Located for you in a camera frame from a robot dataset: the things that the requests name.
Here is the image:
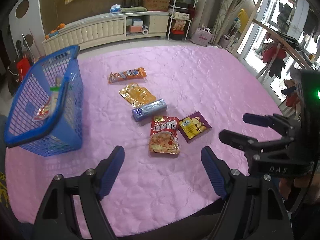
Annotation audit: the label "purple yellow chip bag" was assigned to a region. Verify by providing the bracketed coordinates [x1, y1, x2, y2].
[178, 111, 212, 142]

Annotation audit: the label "red noodle snack bag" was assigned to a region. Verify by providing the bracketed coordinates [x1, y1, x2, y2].
[149, 115, 180, 155]

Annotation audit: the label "purple chewing gum pack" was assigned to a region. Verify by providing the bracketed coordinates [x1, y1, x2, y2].
[132, 99, 167, 121]

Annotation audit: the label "yellow orange snack pouch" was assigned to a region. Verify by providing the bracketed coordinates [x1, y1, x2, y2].
[119, 83, 157, 108]

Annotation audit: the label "orange cartoon snack bar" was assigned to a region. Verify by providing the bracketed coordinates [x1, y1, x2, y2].
[108, 67, 146, 83]

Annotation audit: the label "green-edged cracker pack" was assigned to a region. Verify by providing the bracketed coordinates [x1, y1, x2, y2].
[50, 76, 72, 99]

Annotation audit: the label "right hand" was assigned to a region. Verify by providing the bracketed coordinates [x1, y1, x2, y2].
[279, 173, 319, 203]

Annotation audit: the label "wooden drying rack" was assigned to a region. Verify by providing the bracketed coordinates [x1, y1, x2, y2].
[252, 17, 316, 120]

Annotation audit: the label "blue plastic basket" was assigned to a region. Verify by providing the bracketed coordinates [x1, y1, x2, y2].
[4, 45, 84, 157]

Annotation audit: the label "pink quilted tablecloth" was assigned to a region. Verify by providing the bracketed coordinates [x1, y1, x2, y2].
[5, 46, 280, 236]

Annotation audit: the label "pink shopping bag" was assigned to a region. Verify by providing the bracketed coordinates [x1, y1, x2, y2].
[190, 24, 213, 47]

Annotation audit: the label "black bag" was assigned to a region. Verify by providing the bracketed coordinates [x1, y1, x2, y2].
[6, 61, 21, 96]

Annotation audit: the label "patterned curtain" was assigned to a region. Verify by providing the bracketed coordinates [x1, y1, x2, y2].
[211, 0, 233, 44]

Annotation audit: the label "white metal shelf rack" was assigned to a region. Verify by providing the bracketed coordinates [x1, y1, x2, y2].
[167, 0, 198, 40]

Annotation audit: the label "cardboard box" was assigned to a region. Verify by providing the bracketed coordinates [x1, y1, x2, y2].
[142, 0, 170, 11]

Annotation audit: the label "oranges on blue plate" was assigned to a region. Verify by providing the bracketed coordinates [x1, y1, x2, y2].
[44, 23, 66, 40]

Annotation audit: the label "green folded towel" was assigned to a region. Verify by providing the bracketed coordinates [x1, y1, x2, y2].
[121, 6, 147, 13]

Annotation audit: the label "cream tv cabinet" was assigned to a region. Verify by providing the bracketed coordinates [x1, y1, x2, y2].
[42, 11, 169, 55]

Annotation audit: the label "blue tissue box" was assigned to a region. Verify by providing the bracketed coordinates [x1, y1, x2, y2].
[110, 4, 121, 14]

